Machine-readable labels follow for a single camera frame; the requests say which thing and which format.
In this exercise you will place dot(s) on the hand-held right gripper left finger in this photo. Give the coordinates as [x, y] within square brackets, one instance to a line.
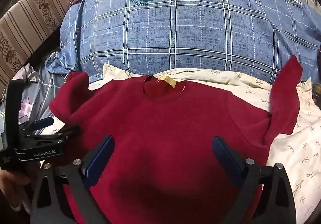
[99, 161]

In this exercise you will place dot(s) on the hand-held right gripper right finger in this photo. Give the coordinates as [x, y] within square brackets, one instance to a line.
[228, 162]

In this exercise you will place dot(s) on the pale pink cloth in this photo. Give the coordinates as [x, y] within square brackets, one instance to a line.
[27, 73]

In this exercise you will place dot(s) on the grey cloth with pink stars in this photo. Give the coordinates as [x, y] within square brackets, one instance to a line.
[42, 88]

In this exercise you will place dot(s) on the person's left hand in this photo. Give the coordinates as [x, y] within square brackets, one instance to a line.
[10, 186]

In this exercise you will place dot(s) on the cream floral blanket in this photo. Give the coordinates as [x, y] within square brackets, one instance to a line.
[296, 158]

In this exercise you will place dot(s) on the red knit sweater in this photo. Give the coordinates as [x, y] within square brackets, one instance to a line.
[163, 126]

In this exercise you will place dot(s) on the blue plaid quilt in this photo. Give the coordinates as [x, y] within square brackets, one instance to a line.
[188, 33]

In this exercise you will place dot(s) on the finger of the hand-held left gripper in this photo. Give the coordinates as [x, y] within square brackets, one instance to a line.
[44, 122]
[66, 130]

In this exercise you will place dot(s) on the striped floral sofa cushion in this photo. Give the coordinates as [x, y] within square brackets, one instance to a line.
[25, 21]

